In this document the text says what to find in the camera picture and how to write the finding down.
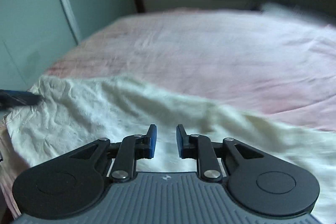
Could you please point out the glass wardrobe door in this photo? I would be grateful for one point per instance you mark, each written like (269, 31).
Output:
(35, 33)

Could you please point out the white lace pants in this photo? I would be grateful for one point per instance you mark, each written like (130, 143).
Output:
(157, 129)

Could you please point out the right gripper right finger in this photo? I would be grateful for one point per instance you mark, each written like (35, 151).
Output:
(204, 151)

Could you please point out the pink bed sheet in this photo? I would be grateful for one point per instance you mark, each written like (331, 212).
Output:
(268, 81)

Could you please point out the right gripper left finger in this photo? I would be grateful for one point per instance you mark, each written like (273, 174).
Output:
(126, 154)

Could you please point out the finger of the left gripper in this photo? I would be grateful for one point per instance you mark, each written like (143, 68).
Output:
(11, 98)

